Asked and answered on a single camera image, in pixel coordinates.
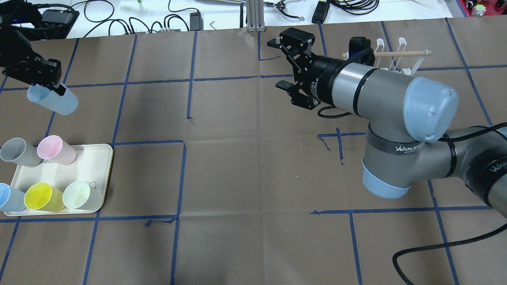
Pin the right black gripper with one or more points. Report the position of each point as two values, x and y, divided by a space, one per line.
320 80

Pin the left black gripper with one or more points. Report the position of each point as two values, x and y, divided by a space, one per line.
16 50

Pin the light blue plastic cup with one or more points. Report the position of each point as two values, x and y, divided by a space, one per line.
63 105

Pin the pink plastic cup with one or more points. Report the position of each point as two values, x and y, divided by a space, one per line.
55 149

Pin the grey plastic cup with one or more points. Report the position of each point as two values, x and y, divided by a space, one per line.
19 151

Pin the white plastic cup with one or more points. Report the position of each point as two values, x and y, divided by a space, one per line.
82 195

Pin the yellow plastic cup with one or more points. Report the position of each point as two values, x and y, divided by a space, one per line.
44 197

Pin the light blue cup far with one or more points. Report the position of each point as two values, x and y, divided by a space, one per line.
11 199

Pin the cream serving tray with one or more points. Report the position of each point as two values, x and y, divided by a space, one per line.
92 164

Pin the aluminium frame post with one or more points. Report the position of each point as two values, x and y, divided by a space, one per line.
255 15

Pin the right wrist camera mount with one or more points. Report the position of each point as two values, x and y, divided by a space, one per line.
360 51

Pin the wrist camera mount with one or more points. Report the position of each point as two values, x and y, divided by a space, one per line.
19 12
360 51

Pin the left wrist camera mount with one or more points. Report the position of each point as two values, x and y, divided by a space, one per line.
19 12

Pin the white wire cup rack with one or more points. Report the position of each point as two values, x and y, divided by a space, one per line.
399 61

